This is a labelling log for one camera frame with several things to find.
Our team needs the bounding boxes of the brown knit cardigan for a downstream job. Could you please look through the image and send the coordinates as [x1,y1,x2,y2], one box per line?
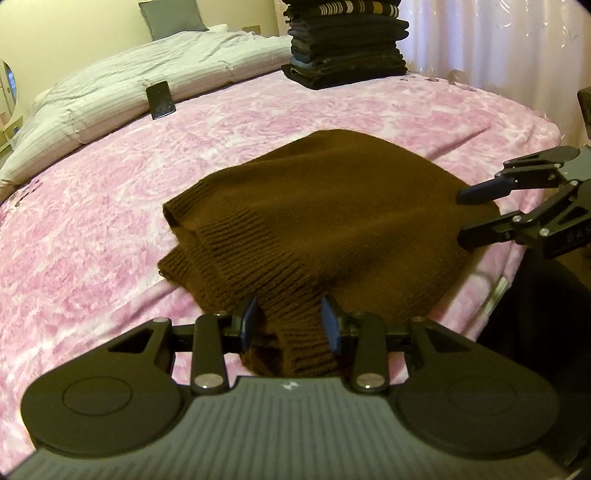
[158,130,499,377]

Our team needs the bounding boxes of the stack of dark folded clothes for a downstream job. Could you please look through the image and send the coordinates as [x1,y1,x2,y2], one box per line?
[281,1,410,90]

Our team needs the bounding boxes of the white sheer curtain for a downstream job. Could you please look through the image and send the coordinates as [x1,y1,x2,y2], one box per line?
[400,0,590,145]

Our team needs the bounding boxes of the pink floral bedspread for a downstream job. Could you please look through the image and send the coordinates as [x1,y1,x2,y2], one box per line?
[1,72,561,472]

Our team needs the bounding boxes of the black smartphone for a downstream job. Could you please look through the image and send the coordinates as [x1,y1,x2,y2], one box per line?
[145,81,176,120]

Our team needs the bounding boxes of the grey pillow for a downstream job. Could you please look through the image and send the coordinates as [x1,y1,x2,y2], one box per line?
[138,0,208,41]

